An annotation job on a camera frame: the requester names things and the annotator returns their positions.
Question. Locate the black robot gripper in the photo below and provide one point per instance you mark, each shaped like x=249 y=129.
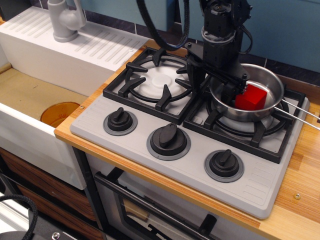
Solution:
x=219 y=60

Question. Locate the red wooden cube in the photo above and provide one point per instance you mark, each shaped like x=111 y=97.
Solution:
x=254 y=98

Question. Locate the stainless steel pan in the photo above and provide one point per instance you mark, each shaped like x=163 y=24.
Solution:
x=264 y=79

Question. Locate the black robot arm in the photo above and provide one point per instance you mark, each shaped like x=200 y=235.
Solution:
x=223 y=19

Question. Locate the middle black stove knob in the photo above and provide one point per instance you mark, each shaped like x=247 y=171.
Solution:
x=168 y=143

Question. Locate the black stove knob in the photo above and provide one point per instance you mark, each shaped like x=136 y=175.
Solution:
x=224 y=166
x=168 y=143
x=120 y=122

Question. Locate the right black stove knob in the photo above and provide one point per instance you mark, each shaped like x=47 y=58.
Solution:
x=224 y=166

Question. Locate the left black stove knob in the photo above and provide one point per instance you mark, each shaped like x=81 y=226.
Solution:
x=120 y=122

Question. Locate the grey toy stove top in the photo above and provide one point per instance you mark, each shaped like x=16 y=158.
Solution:
x=254 y=193

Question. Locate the black right burner grate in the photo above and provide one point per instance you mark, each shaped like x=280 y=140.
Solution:
x=268 y=138

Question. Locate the black burner grate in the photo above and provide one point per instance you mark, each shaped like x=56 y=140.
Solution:
x=268 y=138
x=154 y=87

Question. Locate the black left burner grate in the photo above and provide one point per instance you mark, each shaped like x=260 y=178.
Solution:
x=154 y=87

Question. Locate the oven door with window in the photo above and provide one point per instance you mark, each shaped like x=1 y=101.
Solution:
x=144 y=211

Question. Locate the grey toy faucet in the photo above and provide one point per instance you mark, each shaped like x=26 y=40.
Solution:
x=65 y=22

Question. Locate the orange translucent plate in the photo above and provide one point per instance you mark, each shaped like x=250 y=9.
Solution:
x=57 y=113

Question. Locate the white toy sink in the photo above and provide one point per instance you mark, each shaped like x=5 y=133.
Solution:
x=37 y=72

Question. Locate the wooden drawer fronts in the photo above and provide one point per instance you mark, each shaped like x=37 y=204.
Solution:
x=56 y=200

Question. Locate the black oven door handle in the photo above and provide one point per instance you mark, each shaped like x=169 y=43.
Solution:
x=111 y=182

